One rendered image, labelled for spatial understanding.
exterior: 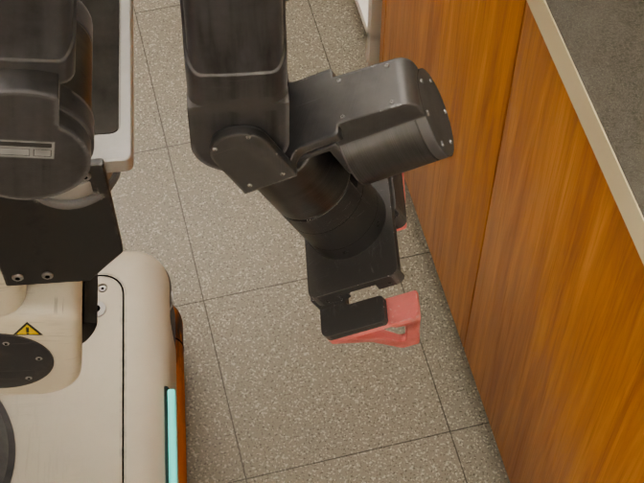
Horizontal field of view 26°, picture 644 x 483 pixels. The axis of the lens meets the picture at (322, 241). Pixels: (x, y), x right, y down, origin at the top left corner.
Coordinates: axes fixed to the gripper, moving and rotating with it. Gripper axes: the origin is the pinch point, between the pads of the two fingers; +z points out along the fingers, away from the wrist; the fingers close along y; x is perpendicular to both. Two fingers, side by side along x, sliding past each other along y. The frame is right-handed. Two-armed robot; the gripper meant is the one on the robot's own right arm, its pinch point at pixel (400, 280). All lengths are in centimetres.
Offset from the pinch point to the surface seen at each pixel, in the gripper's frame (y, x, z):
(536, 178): 31, -2, 39
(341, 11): 115, 39, 93
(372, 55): 102, 34, 92
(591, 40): 26.4, -15.0, 13.7
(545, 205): 28.2, -2.7, 39.6
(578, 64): 23.8, -13.6, 12.9
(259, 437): 33, 55, 84
